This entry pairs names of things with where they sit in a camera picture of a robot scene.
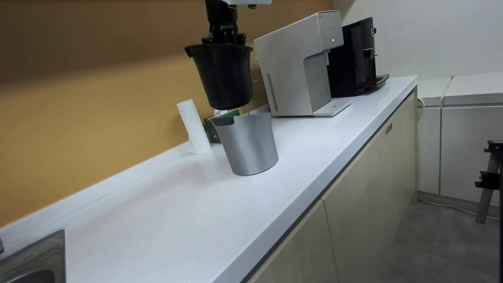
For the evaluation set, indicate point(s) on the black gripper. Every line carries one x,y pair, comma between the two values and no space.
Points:
220,14

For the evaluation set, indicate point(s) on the silver jug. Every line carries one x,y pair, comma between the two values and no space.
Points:
248,144

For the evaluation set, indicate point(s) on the black countertop appliance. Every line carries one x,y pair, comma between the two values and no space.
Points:
355,58

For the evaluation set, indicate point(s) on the steel kitchen sink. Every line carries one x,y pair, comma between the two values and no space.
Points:
28,262

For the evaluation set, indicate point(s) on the white coffee machine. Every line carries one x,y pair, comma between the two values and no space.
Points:
292,73

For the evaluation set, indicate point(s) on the white plastic piece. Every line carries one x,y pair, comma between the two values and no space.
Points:
191,128

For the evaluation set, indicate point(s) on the white storage cabinet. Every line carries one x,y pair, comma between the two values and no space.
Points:
465,136

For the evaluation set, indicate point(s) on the black camera stand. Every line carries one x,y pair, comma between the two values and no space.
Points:
488,179

